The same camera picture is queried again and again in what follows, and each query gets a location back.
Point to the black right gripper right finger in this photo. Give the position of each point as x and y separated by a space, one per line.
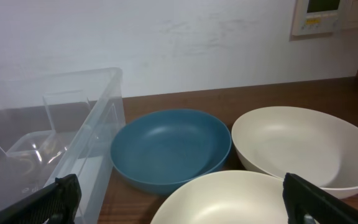
307 203

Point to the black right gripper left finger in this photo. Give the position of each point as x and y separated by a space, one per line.
56 203

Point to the large cream bowl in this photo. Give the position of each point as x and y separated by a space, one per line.
319 147

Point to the cream shallow bowl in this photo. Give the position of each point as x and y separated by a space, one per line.
232 196

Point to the dark blue bowl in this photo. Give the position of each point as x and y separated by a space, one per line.
159 152

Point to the clear plastic storage bin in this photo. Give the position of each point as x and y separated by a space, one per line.
57 125

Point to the white wall control panel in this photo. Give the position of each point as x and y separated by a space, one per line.
321 18

